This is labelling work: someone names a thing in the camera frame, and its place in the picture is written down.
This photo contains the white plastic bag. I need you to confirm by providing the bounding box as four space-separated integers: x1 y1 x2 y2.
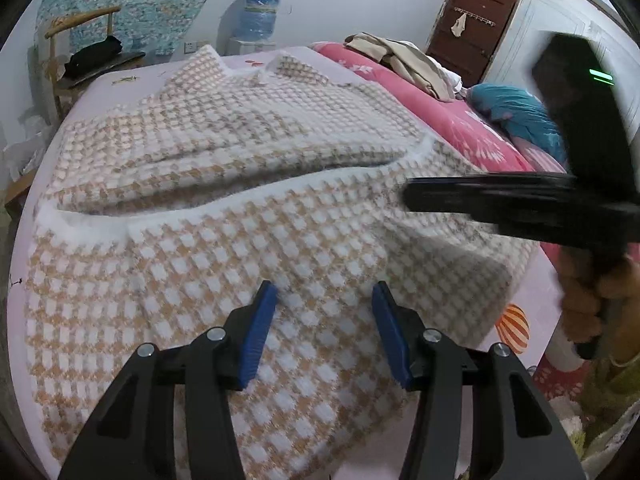
0 110 51 186

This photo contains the white garment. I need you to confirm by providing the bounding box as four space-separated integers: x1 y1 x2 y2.
430 57 467 93

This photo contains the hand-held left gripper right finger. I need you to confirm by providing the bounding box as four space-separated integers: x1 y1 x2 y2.
371 281 586 480

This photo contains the teal floral wall cloth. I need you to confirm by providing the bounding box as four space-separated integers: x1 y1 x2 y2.
35 0 236 56

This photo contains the black bag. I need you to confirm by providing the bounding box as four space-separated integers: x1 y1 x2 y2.
64 35 123 78

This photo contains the pink floral blanket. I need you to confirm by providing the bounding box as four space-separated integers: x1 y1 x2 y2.
310 40 571 261

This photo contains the wooden chair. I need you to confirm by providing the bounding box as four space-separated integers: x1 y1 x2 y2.
44 6 146 126

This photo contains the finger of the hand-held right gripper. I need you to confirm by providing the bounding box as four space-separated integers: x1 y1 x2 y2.
402 172 576 241

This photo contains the teal blue pillow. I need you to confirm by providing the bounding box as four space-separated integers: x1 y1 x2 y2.
467 82 568 163

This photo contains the white wardrobe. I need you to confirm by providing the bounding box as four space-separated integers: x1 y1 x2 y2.
492 0 640 141

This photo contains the checkered beige white blanket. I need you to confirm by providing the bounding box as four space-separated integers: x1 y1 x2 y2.
25 45 538 480

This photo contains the metal hook rack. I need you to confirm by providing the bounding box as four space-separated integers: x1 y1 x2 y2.
454 6 493 26

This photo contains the blue water bottle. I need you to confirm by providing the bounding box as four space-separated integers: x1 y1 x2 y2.
239 0 283 43

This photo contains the beige clothes pile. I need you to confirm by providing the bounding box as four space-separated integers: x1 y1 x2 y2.
344 32 463 101

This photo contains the person's right hand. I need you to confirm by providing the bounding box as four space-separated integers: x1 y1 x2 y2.
555 247 640 366

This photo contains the small wooden stool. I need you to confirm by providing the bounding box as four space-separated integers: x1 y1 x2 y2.
2 170 36 206

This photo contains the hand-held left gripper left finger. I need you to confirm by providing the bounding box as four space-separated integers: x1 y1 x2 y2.
57 280 278 480

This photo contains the white water dispenser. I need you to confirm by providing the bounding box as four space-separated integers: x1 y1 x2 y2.
227 37 276 56

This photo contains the brown door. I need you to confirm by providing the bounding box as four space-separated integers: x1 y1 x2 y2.
425 0 521 88

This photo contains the red floral rug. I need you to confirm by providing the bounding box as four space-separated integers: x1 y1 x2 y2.
530 360 586 401

